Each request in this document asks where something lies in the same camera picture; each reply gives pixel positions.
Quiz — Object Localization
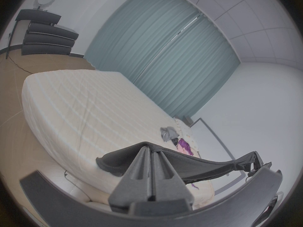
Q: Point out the purple garment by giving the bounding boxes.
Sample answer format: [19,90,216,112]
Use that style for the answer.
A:
[176,138,200,190]

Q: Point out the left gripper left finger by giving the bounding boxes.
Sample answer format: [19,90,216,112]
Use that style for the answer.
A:
[108,147,152,214]

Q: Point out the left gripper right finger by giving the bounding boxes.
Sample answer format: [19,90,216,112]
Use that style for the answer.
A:
[152,151,195,216]

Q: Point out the black T-shirt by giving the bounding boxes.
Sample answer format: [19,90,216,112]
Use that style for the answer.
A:
[96,141,257,186]

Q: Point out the bed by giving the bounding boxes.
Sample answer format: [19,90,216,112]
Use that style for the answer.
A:
[21,69,248,210]

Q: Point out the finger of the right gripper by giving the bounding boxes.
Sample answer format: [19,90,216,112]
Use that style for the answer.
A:
[253,151,264,167]

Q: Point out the black cable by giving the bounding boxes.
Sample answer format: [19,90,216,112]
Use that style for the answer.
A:
[5,33,32,75]

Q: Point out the grey garment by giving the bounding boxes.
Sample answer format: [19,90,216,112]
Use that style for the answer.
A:
[160,126,179,142]

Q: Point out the black chest of drawers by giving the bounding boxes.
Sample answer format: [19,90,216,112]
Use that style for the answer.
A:
[14,9,80,56]

